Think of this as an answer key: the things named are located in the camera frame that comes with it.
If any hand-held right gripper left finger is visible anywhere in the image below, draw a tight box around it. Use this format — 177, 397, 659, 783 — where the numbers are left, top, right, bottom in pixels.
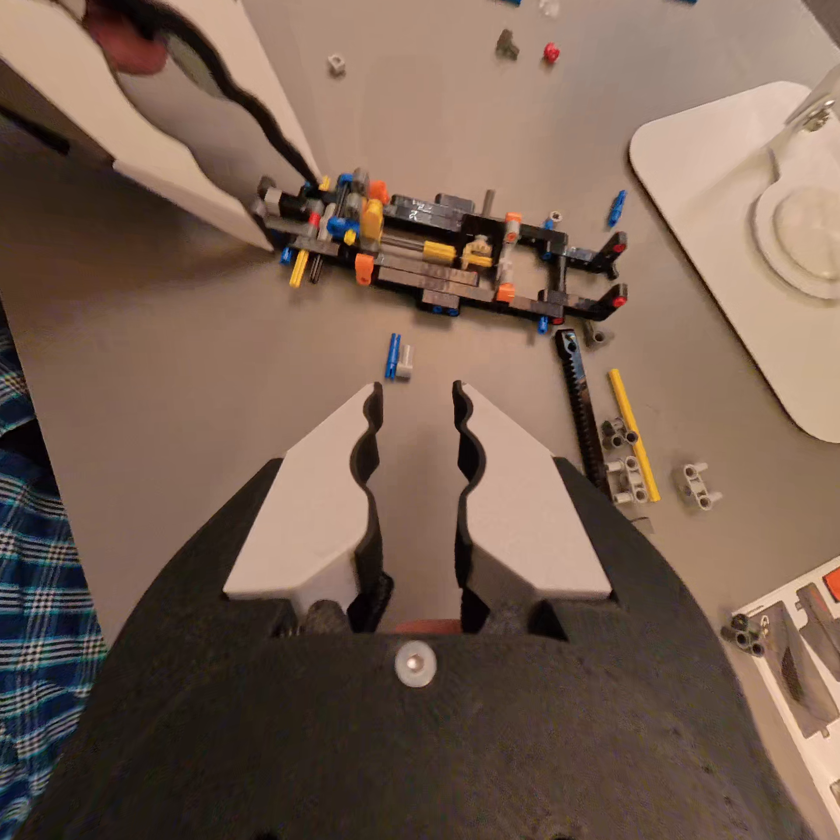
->
223, 381, 396, 632

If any lego instruction booklet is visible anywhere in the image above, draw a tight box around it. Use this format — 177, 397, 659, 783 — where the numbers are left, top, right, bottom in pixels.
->
730, 556, 840, 840

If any blue plaid clothing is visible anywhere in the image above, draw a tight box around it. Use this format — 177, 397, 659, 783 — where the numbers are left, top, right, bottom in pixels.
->
0, 315, 109, 815

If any yellow lego axle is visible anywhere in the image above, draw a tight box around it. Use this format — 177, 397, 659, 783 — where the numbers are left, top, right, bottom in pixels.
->
607, 369, 661, 504

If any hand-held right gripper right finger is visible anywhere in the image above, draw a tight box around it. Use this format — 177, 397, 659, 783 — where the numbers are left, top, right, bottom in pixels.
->
451, 379, 616, 634

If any black lego gear rack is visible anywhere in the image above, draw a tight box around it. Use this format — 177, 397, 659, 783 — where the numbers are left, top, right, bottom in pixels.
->
554, 329, 611, 494

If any white mat with disc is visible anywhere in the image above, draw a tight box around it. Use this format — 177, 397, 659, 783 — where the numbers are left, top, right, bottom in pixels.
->
629, 62, 840, 444

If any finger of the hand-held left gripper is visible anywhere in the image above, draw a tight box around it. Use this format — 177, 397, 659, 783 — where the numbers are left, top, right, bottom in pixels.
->
0, 0, 308, 256
146, 0, 327, 190

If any dark grey lego pin connector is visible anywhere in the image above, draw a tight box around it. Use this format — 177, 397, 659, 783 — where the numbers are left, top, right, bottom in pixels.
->
721, 613, 770, 657

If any black lego chassis assembly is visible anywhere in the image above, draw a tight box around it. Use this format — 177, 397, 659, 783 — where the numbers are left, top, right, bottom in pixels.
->
252, 167, 631, 336

